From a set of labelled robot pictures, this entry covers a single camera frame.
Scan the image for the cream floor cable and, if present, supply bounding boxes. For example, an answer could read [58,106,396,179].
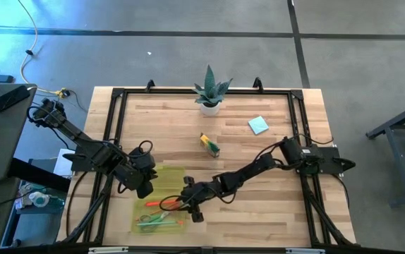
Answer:
[16,0,64,97]

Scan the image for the white plant pot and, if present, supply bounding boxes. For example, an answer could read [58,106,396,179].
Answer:
[200,101,222,117]

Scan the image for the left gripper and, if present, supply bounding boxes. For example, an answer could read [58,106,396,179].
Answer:
[114,146,159,200]

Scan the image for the blue storage bin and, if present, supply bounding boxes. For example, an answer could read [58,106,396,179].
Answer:
[0,179,66,248]

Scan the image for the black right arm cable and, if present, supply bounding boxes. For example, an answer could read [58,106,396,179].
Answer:
[159,194,190,213]

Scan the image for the dark metal cart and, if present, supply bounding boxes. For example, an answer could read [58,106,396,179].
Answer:
[365,97,405,210]

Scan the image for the yellow green crayon box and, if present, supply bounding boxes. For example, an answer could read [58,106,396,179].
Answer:
[199,132,222,159]

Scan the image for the green succulent plant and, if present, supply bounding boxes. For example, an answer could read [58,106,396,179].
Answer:
[192,64,234,107]

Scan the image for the teal pencil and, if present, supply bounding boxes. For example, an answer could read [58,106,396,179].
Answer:
[136,219,185,228]

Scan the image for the light blue sticky notes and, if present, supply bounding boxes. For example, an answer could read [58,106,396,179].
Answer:
[247,115,270,136]

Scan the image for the white tape roll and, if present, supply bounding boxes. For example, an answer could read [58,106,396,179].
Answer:
[28,190,51,209]

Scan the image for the grey side desk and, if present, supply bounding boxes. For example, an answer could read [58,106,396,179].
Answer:
[0,83,38,181]

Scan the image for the teal scissors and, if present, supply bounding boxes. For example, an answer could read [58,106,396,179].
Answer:
[137,210,171,231]

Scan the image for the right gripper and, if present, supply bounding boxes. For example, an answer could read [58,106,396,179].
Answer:
[180,176,224,224]

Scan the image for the white table clamp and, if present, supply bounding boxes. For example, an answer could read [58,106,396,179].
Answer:
[285,247,327,254]
[87,246,130,254]

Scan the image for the translucent yellow-green pencil box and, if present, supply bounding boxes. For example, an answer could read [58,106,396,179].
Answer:
[131,165,188,235]

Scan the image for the black phone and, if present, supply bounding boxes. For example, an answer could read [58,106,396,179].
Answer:
[0,85,32,114]

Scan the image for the white paper sheet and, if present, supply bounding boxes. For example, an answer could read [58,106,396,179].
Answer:
[52,147,77,178]

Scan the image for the black table frame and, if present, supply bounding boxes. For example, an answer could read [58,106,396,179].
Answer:
[56,76,359,248]

